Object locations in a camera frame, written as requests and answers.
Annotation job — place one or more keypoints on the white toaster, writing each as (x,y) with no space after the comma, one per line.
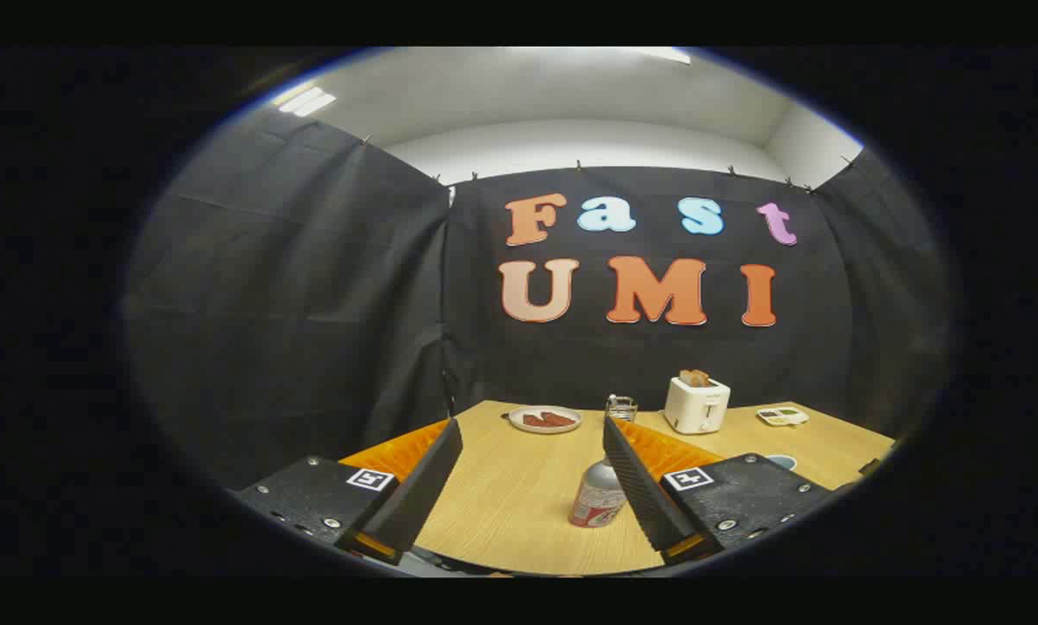
(695,408)

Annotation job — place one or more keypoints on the white round plate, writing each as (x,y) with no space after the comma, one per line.
(545,429)

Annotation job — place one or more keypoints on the ceiling light panel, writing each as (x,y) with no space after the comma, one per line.
(305,101)

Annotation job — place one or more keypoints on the wooden table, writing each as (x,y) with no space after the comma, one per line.
(519,495)

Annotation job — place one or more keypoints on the white divided tray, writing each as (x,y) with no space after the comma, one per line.
(782,416)

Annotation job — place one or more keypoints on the brown meat piece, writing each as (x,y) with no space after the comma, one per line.
(561,419)
(535,421)

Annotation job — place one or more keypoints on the toast slice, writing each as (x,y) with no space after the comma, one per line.
(694,378)

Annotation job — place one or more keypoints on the black backdrop cloth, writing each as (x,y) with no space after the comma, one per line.
(311,304)

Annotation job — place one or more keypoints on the white cup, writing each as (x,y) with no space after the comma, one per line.
(784,461)

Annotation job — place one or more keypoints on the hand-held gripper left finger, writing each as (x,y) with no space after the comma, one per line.
(423,486)

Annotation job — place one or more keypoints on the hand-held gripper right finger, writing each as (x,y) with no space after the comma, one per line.
(640,486)

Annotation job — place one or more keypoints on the silver juice bottle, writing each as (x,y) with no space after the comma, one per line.
(593,502)

